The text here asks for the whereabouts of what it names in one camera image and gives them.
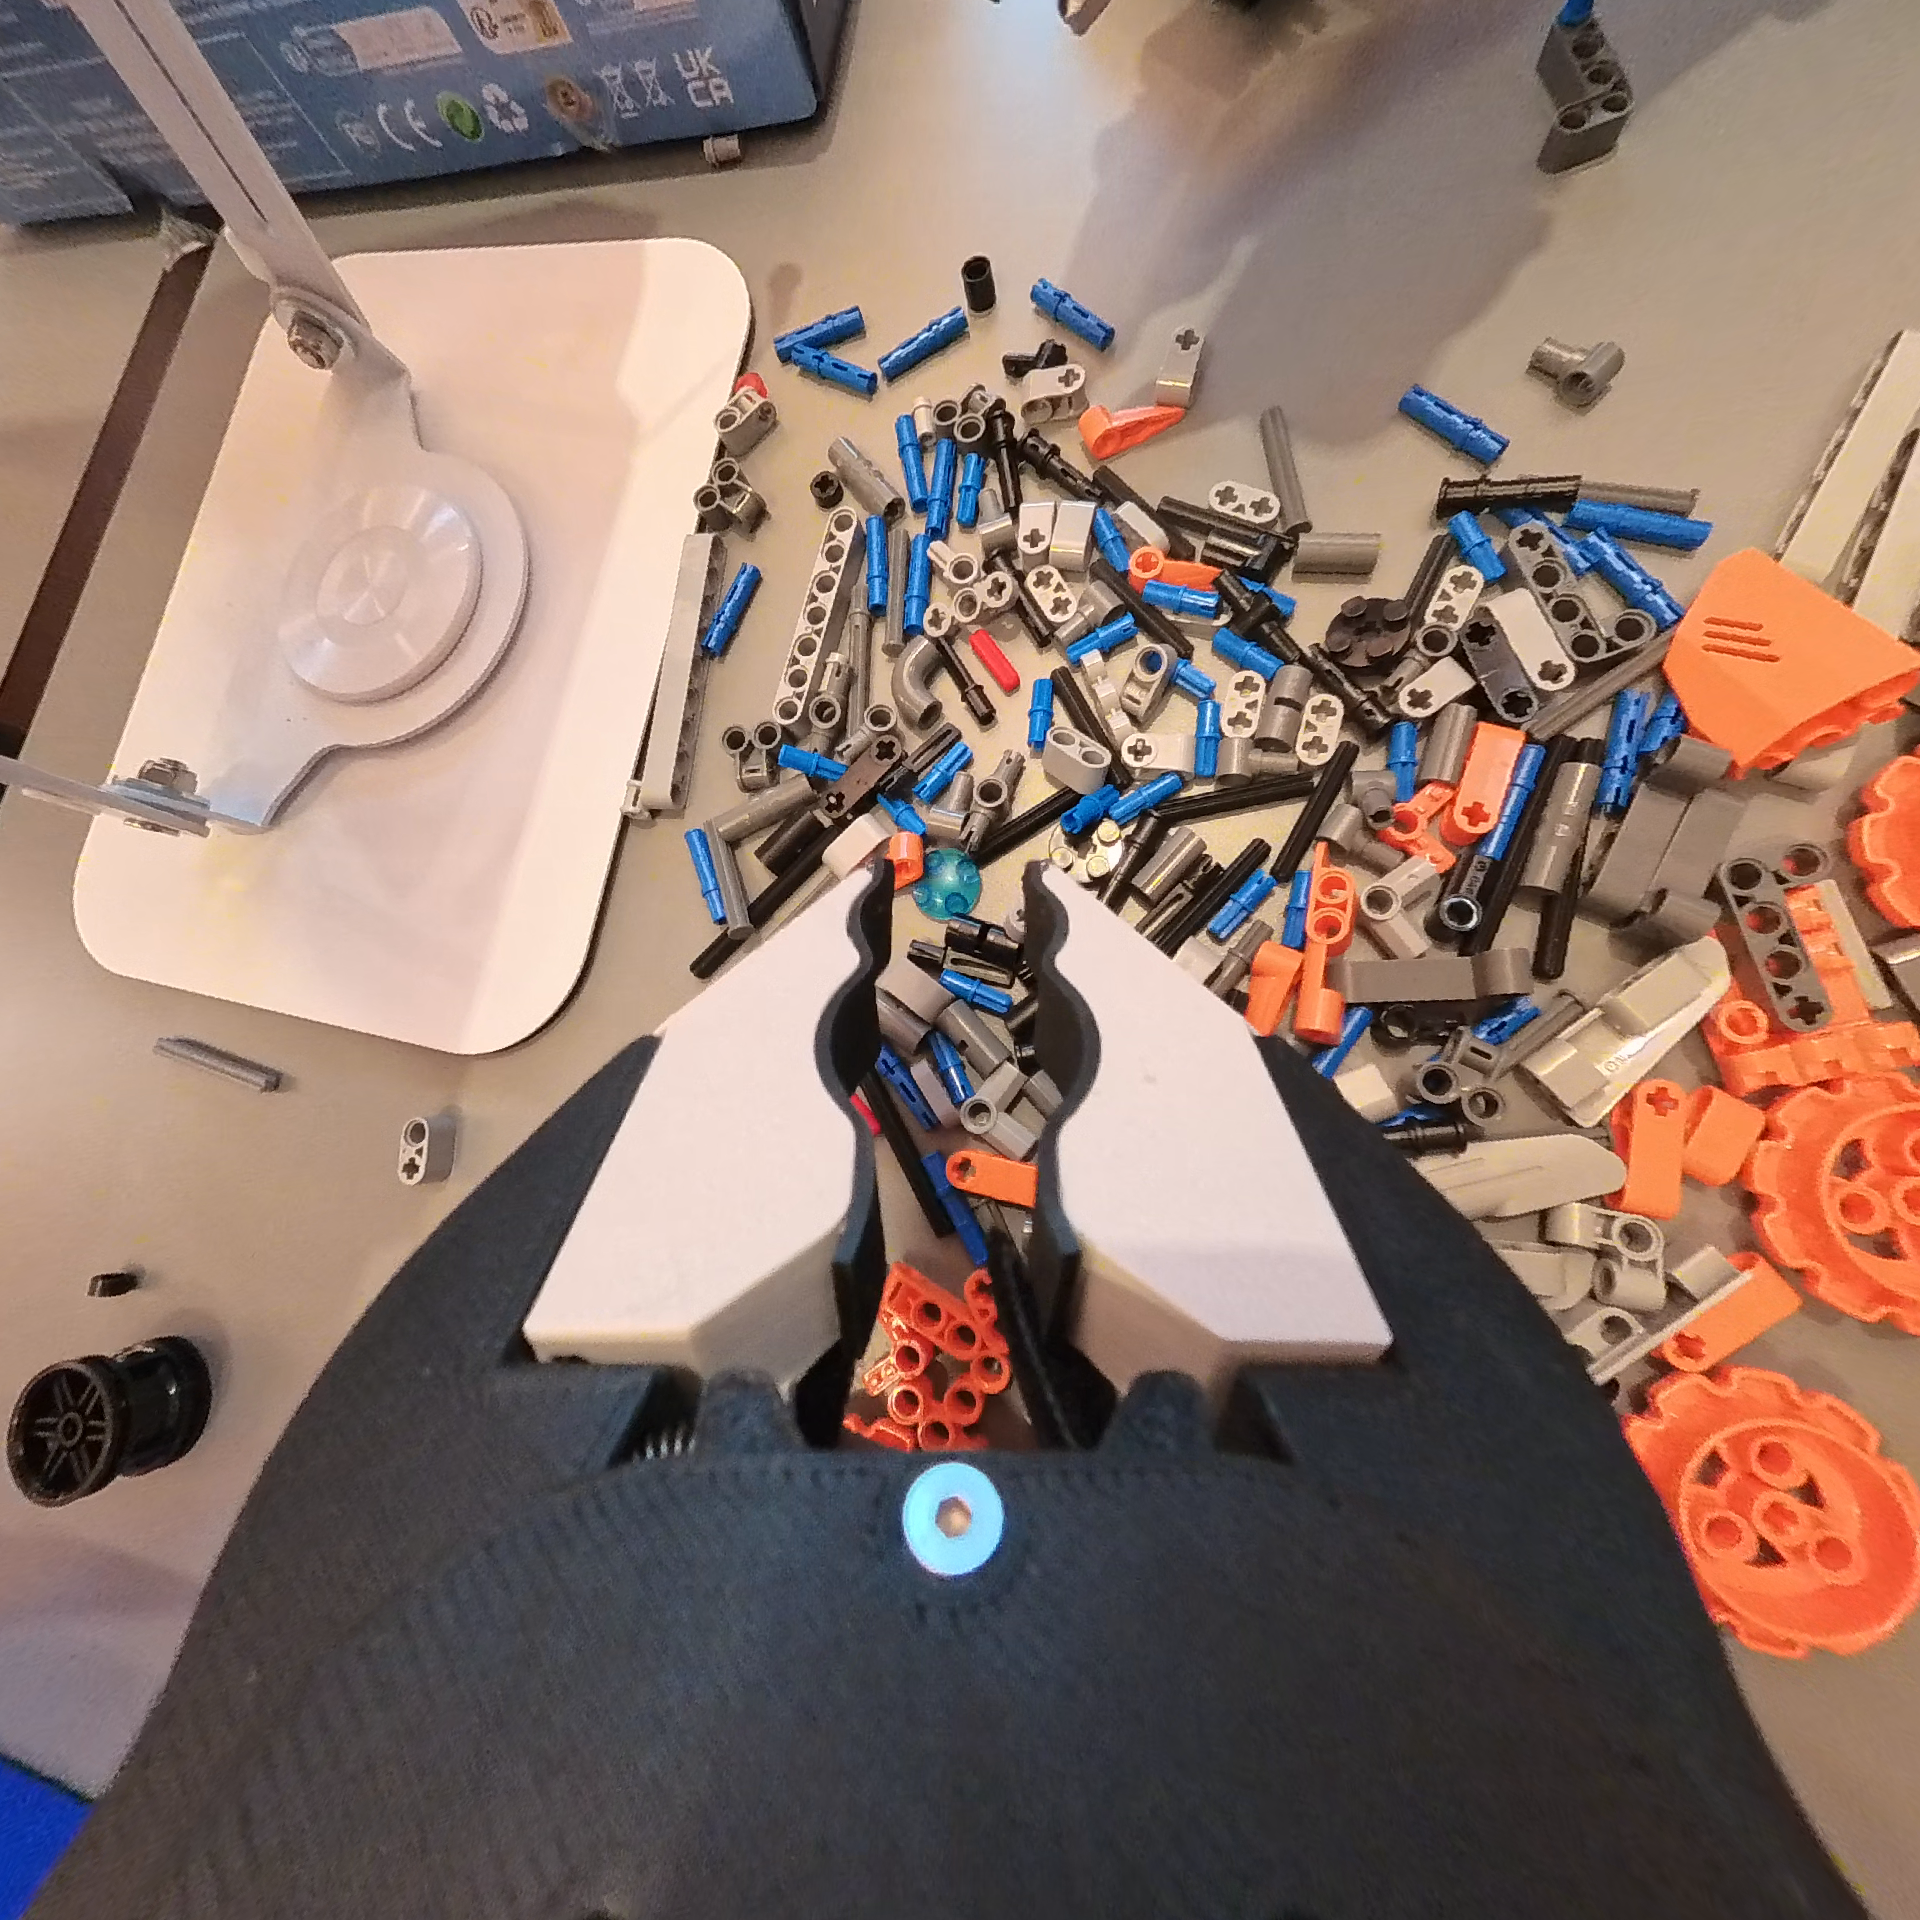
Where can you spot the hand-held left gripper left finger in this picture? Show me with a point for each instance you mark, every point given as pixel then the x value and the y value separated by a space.
pixel 690 1201

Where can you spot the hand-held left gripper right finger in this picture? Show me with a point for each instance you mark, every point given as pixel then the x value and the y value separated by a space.
pixel 1215 1201

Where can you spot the pile of small building pieces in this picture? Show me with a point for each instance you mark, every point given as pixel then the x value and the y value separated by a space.
pixel 1635 1022

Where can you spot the blue storage bin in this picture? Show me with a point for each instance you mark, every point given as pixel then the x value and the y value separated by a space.
pixel 29 1846

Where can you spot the dark grey short beam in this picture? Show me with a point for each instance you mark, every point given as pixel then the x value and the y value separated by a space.
pixel 1591 93

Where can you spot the grey two-hole connector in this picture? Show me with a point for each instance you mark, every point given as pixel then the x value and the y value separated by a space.
pixel 426 1150

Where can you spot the white book stand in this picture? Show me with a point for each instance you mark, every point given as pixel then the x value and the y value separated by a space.
pixel 450 823

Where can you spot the long grey holed beam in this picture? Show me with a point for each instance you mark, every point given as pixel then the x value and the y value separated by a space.
pixel 674 676

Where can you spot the small black wheel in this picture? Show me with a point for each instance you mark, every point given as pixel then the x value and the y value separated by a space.
pixel 103 1419

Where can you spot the group of orange gear wheels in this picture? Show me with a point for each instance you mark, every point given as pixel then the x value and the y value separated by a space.
pixel 1771 1515

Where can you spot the orange curved panel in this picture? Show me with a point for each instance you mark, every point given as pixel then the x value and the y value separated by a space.
pixel 1771 660

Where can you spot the long light grey beam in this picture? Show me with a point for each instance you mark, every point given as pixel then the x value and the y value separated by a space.
pixel 1851 451
pixel 1892 547

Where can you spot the blue robot kit box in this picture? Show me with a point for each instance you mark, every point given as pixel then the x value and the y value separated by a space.
pixel 450 93

